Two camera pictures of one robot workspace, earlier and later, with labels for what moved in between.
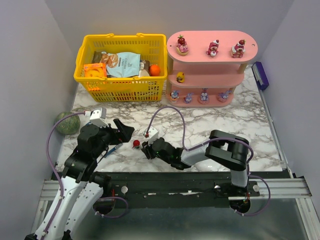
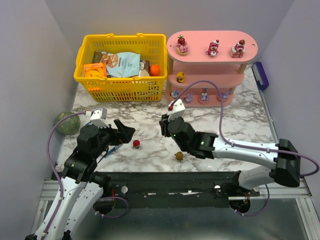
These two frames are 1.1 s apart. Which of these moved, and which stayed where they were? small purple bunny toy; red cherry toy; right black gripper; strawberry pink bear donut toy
Moved: right black gripper
Stayed: red cherry toy; small purple bunny toy; strawberry pink bear donut toy
